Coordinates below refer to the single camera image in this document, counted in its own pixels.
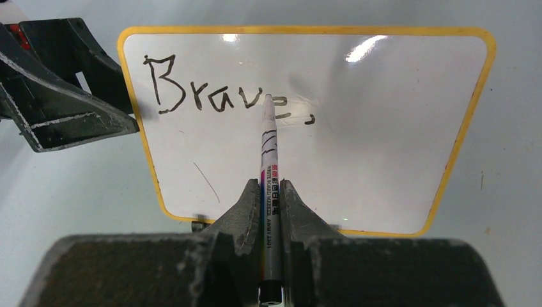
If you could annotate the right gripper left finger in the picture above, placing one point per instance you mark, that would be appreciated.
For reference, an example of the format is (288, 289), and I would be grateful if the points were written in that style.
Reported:
(217, 266)

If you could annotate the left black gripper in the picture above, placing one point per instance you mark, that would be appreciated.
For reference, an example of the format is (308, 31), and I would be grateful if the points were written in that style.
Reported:
(60, 87)

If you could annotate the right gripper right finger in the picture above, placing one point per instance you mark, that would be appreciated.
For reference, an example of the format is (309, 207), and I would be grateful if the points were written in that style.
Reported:
(325, 268)

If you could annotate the yellow framed whiteboard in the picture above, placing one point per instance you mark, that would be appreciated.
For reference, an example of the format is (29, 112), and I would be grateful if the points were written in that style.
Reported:
(370, 119)

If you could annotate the silver whiteboard marker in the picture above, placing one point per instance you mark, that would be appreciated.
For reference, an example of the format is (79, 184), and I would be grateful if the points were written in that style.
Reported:
(271, 283)

